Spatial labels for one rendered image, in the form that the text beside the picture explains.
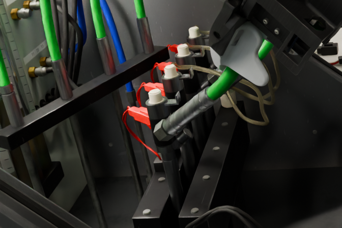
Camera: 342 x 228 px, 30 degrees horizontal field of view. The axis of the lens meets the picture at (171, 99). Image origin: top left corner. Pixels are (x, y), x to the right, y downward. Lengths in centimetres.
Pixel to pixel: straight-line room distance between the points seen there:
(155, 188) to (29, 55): 34
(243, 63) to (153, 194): 36
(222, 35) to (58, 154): 68
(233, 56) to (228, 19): 6
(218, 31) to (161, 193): 39
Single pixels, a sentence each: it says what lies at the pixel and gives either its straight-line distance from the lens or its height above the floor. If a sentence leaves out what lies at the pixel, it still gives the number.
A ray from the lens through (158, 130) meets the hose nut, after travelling 69.
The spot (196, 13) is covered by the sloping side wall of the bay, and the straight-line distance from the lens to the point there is 107.
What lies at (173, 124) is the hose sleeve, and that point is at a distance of 67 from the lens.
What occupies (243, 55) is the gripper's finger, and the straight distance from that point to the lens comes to 55.
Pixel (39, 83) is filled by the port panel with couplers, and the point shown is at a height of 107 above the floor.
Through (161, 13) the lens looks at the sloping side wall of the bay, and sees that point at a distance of 108.
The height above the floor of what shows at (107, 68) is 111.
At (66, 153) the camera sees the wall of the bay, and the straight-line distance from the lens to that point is 118.
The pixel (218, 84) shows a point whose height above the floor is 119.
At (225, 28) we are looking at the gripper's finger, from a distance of 51.
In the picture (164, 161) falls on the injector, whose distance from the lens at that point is 82.
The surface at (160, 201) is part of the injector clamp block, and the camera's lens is 85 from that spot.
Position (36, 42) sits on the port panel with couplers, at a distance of 111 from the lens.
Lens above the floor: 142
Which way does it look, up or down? 23 degrees down
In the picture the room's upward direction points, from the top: 12 degrees counter-clockwise
